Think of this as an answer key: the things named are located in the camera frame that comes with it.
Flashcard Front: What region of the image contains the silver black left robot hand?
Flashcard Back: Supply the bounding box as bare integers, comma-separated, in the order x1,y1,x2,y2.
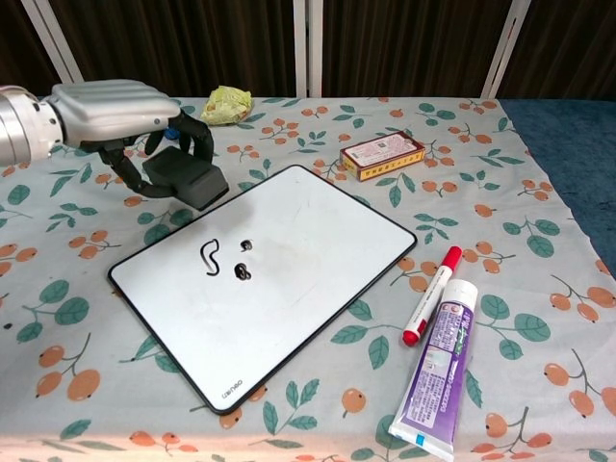
47,79,216,199

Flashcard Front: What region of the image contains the grey whiteboard eraser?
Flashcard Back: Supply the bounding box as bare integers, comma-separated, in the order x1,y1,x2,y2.
141,146,230,212

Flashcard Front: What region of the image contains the yellow green snack packet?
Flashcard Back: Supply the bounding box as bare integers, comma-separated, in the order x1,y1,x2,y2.
199,85,253,127

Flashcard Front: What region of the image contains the red and yellow medicine box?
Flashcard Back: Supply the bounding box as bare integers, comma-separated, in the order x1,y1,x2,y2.
339,132,427,183

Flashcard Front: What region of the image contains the dark brown curtain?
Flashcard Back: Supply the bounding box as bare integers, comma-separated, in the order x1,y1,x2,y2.
0,0,616,101

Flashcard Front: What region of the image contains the red capped whiteboard marker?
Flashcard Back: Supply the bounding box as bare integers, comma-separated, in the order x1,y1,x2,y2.
401,245,464,347

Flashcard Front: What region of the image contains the floral fruit print tablecloth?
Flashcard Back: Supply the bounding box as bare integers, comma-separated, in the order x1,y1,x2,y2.
0,95,616,462

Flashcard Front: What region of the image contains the purple white toothpaste tube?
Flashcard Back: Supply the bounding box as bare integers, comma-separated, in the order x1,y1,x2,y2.
387,278,479,457

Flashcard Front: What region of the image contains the dark blue cloth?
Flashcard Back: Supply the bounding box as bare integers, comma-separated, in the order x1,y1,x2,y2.
500,97,616,281

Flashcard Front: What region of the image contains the white slanted frame bar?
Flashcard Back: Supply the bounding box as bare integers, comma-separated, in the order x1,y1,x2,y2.
479,0,532,100
20,0,87,86

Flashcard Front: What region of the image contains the white upright frame post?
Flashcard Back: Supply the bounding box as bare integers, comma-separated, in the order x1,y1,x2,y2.
293,0,308,99
307,0,324,99

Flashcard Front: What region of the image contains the white board with black frame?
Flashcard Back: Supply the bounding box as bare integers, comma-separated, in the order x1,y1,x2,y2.
106,164,419,417

